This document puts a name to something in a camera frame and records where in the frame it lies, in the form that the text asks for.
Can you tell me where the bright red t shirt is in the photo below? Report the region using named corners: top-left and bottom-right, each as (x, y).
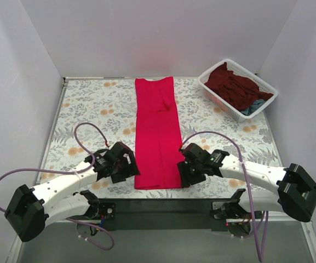
top-left (135, 77), bottom-right (183, 190)

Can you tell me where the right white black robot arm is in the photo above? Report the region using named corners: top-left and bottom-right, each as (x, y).
top-left (177, 143), bottom-right (316, 222)

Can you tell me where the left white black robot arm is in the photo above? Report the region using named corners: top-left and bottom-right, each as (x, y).
top-left (4, 142), bottom-right (140, 242)

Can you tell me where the floral patterned table mat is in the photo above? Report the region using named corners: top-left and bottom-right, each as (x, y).
top-left (37, 78), bottom-right (281, 198)

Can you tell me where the white plastic laundry basket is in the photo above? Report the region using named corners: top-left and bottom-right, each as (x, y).
top-left (198, 59), bottom-right (278, 122)

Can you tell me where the dark maroon t shirt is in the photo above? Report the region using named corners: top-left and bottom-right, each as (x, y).
top-left (205, 62), bottom-right (273, 111)

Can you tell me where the blue grey cloth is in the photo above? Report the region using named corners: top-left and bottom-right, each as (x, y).
top-left (241, 99), bottom-right (266, 116)

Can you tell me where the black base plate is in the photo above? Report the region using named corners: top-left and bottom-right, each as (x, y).
top-left (94, 198), bottom-right (250, 231)

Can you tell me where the aluminium frame rail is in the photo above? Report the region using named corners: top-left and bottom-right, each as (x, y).
top-left (8, 199), bottom-right (316, 263)

